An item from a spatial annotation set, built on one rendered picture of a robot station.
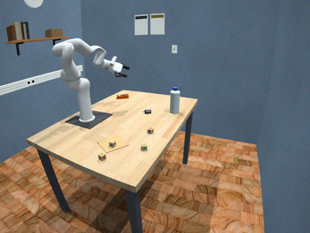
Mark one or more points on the small cream letter block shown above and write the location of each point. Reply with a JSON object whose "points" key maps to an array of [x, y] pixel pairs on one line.
{"points": [[112, 143], [102, 156], [144, 147]]}

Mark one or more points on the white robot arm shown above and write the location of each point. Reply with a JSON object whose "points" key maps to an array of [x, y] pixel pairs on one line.
{"points": [[71, 75]]}

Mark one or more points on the white bottle with blue cap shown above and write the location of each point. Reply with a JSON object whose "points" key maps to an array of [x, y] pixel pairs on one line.
{"points": [[174, 101]]}

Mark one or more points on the small wooden letter block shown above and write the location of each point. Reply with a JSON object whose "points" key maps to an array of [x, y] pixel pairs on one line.
{"points": [[150, 130]]}

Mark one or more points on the tan square mat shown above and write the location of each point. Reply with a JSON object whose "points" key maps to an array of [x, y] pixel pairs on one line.
{"points": [[120, 143]]}

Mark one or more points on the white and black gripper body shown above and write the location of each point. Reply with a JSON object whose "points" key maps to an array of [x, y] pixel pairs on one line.
{"points": [[117, 67]]}

